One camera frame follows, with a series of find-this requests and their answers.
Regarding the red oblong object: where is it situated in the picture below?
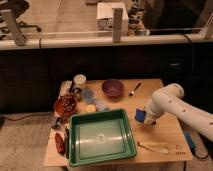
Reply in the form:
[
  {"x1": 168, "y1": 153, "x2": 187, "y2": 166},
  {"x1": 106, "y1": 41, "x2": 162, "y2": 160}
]
[{"x1": 55, "y1": 133, "x2": 65, "y2": 154}]

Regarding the yellow small cup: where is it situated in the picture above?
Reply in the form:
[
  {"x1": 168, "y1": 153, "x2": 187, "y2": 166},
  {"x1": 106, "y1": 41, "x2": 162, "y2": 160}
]
[{"x1": 86, "y1": 104, "x2": 96, "y2": 113}]

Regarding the purple bowl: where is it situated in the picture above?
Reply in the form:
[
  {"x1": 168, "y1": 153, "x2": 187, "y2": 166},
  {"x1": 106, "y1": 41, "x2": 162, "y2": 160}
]
[{"x1": 102, "y1": 79, "x2": 124, "y2": 97}]

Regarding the grey upright post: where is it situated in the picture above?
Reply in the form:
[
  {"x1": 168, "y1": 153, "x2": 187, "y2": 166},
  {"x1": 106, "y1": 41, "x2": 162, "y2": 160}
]
[{"x1": 112, "y1": 8, "x2": 123, "y2": 43}]

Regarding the blue object beside table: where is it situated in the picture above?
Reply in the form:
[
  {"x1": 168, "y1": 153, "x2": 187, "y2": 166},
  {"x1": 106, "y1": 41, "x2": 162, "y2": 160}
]
[{"x1": 184, "y1": 132, "x2": 196, "y2": 150}]

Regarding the black office chair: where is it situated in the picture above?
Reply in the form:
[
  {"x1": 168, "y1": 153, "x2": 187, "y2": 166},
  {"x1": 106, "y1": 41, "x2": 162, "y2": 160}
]
[{"x1": 0, "y1": 0, "x2": 41, "y2": 33}]

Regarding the white cup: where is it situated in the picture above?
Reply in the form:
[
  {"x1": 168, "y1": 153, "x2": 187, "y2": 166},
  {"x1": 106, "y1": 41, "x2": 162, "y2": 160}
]
[{"x1": 74, "y1": 74, "x2": 86, "y2": 89}]

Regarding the black handled spoon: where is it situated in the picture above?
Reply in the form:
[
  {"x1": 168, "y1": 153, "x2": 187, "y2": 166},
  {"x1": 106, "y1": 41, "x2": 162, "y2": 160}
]
[{"x1": 129, "y1": 82, "x2": 141, "y2": 97}]

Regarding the yellow banana peel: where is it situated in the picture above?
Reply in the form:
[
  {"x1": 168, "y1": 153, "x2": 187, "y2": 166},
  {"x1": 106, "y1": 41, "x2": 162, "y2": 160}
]
[{"x1": 138, "y1": 142, "x2": 169, "y2": 154}]

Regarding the brown bowl with items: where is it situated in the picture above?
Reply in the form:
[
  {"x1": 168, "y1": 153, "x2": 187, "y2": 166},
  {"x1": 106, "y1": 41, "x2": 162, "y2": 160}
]
[{"x1": 54, "y1": 94, "x2": 77, "y2": 117}]

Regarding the green plastic tray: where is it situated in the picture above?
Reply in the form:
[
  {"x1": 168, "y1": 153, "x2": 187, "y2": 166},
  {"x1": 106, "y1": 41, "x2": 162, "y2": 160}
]
[{"x1": 68, "y1": 109, "x2": 137, "y2": 167}]

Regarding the blue small cup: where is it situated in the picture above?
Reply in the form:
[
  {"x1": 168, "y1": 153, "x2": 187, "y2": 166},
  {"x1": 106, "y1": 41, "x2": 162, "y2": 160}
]
[{"x1": 81, "y1": 88, "x2": 94, "y2": 104}]

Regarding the blue sponge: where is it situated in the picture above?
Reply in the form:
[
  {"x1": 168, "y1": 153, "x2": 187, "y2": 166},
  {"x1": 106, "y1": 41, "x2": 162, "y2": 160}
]
[{"x1": 135, "y1": 109, "x2": 146, "y2": 122}]

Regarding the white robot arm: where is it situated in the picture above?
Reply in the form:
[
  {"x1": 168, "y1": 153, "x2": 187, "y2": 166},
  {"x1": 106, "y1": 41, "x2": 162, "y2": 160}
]
[{"x1": 144, "y1": 83, "x2": 213, "y2": 142}]

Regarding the white cardboard box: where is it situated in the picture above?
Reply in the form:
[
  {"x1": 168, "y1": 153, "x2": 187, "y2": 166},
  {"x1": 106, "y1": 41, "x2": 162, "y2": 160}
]
[{"x1": 97, "y1": 2, "x2": 128, "y2": 36}]

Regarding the grey left post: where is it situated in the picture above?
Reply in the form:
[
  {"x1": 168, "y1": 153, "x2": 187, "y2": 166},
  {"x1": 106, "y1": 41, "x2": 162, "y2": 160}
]
[{"x1": 0, "y1": 9, "x2": 26, "y2": 46}]

